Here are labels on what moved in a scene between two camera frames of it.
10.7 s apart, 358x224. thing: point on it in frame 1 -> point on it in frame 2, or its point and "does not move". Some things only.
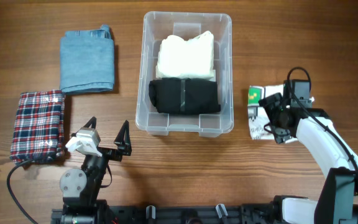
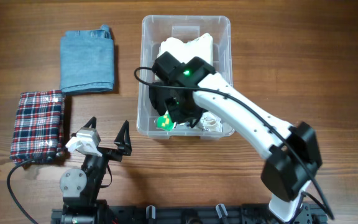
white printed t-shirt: x=260 y=126 -> x=206 y=122
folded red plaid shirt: x=38 y=132 does not move
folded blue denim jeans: x=87 y=61 does not move
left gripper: x=124 y=146 does not move
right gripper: x=281 y=134 -> x=175 y=114
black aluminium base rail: x=254 y=213 does not move
